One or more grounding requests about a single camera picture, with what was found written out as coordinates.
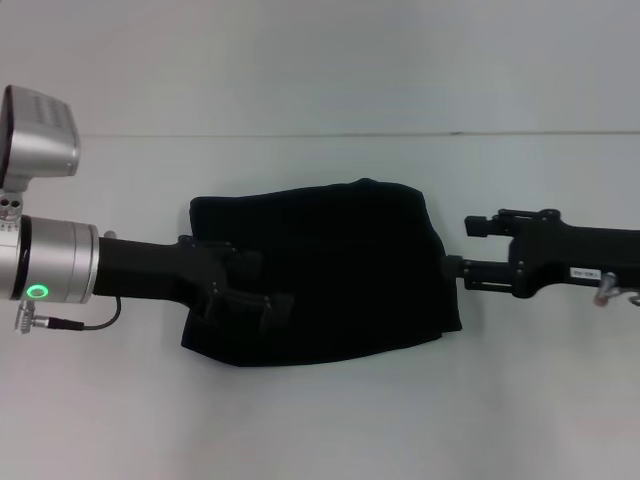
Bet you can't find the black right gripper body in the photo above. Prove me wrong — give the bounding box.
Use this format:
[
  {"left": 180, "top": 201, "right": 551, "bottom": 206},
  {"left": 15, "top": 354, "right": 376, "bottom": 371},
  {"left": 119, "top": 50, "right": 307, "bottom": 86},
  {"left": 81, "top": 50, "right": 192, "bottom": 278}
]
[{"left": 507, "top": 209, "right": 640, "bottom": 301}]

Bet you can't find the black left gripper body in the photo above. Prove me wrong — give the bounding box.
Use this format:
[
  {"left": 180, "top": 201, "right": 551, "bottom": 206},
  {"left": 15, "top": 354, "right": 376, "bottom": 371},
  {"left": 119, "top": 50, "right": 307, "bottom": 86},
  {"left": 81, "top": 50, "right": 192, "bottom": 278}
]
[{"left": 92, "top": 234, "right": 232, "bottom": 329}]

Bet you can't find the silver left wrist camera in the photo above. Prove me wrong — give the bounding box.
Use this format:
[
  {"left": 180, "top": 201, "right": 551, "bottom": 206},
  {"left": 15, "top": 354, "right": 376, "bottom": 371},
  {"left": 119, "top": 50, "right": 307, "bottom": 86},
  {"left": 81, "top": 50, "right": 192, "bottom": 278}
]
[{"left": 0, "top": 85, "right": 82, "bottom": 232}]

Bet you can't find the black shirt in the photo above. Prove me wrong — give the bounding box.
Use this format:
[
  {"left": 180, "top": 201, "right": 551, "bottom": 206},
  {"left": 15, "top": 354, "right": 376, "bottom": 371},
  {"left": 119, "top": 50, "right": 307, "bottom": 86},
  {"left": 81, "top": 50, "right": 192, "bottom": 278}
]
[{"left": 179, "top": 176, "right": 464, "bottom": 370}]

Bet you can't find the grey left arm cable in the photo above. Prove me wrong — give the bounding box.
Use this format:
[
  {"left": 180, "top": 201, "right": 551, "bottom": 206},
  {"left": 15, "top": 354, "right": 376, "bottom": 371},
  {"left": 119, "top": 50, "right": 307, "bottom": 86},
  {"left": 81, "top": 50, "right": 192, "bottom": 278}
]
[{"left": 13, "top": 295, "right": 124, "bottom": 335}]

